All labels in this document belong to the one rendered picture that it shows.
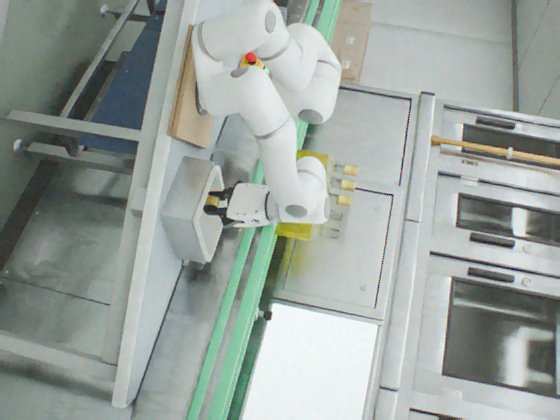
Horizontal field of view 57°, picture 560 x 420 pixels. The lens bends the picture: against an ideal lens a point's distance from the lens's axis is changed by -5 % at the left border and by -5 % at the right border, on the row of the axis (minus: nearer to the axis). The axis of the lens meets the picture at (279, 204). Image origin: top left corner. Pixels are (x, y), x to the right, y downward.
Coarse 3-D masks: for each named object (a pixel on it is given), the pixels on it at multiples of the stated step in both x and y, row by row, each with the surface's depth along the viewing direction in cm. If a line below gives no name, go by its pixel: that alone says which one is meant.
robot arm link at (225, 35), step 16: (256, 0) 99; (224, 16) 100; (240, 16) 98; (256, 16) 97; (272, 16) 99; (208, 32) 102; (224, 32) 100; (240, 32) 98; (256, 32) 98; (272, 32) 101; (288, 32) 110; (208, 48) 103; (224, 48) 102; (240, 48) 101; (256, 48) 109; (272, 48) 108
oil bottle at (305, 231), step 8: (280, 224) 156; (288, 224) 156; (296, 224) 156; (304, 224) 156; (312, 224) 156; (320, 224) 157; (280, 232) 159; (288, 232) 158; (296, 232) 156; (304, 232) 155; (312, 232) 155; (320, 232) 156; (312, 240) 158
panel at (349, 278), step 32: (352, 192) 180; (384, 192) 179; (352, 224) 173; (384, 224) 173; (288, 256) 167; (320, 256) 168; (352, 256) 167; (384, 256) 166; (288, 288) 162; (320, 288) 162; (352, 288) 162; (384, 288) 161; (256, 352) 151
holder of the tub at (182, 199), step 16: (192, 160) 131; (208, 160) 131; (176, 176) 128; (192, 176) 128; (176, 192) 126; (192, 192) 126; (176, 208) 124; (192, 208) 124; (176, 224) 125; (192, 224) 123; (176, 240) 133; (192, 240) 130; (192, 256) 138
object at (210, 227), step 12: (216, 168) 129; (216, 180) 135; (204, 192) 126; (204, 204) 124; (204, 216) 146; (216, 216) 147; (204, 228) 144; (216, 228) 145; (216, 240) 143; (204, 252) 134
